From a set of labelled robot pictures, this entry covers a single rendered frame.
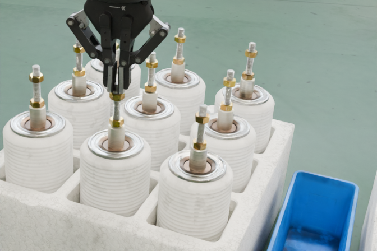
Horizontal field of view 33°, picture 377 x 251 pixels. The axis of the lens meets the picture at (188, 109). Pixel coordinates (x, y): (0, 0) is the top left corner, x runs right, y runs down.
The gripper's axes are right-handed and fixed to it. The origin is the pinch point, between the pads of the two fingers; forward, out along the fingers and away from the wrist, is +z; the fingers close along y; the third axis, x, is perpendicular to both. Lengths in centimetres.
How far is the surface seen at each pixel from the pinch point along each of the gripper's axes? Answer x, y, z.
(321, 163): -44, -34, 35
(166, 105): -12.9, -5.0, 9.7
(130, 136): -2.3, -1.7, 9.8
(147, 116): -8.5, -2.8, 9.8
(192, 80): -22.6, -7.7, 9.7
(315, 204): -19.9, -30.9, 28.9
